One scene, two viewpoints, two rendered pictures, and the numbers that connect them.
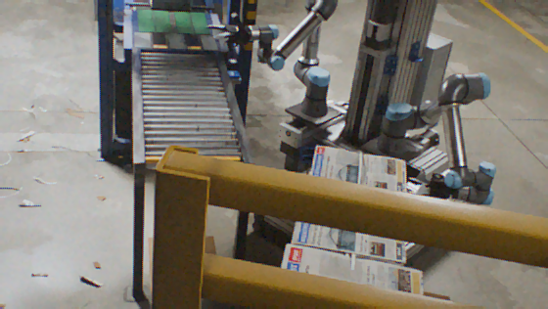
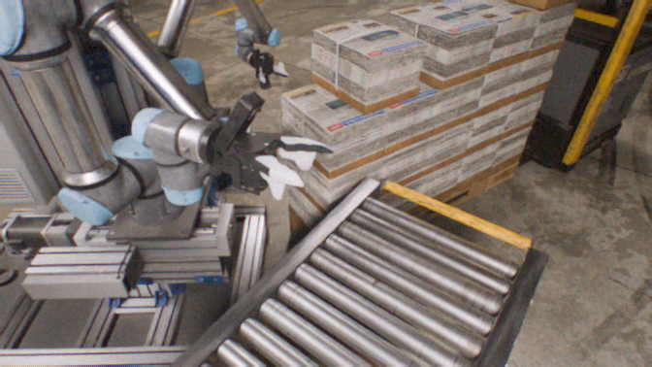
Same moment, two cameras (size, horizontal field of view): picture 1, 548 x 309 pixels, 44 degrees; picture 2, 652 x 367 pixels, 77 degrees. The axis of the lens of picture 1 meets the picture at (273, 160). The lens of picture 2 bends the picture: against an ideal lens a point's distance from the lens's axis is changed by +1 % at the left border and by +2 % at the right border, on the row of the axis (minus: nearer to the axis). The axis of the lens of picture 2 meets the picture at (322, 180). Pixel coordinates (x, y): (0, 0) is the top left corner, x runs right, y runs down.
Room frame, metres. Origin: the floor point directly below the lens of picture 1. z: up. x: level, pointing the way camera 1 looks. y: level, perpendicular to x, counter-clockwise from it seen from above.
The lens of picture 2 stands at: (3.47, 0.79, 1.61)
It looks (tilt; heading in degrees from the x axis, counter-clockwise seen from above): 39 degrees down; 231
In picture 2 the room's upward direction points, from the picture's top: straight up
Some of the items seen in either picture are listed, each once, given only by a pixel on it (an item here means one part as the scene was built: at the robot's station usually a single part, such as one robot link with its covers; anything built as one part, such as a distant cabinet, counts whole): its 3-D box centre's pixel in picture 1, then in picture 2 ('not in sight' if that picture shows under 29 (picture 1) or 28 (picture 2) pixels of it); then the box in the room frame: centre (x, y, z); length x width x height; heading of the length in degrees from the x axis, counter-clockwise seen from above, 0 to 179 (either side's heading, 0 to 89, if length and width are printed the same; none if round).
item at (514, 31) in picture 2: not in sight; (480, 32); (1.63, -0.26, 0.95); 0.38 x 0.29 x 0.23; 83
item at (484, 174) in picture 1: (481, 176); (246, 32); (2.54, -0.89, 0.98); 0.11 x 0.08 x 0.11; 114
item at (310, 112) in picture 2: not in sight; (400, 151); (2.06, -0.30, 0.42); 1.17 x 0.39 x 0.83; 175
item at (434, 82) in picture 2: not in sight; (434, 63); (1.92, -0.29, 0.86); 0.38 x 0.29 x 0.04; 85
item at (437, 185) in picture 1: (442, 187); (261, 63); (2.56, -0.75, 0.88); 0.12 x 0.08 x 0.09; 84
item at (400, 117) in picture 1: (398, 117); (185, 80); (2.98, -0.58, 0.98); 0.13 x 0.12 x 0.14; 114
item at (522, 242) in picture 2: (193, 159); (451, 212); (2.64, 0.36, 0.81); 0.43 x 0.03 x 0.02; 104
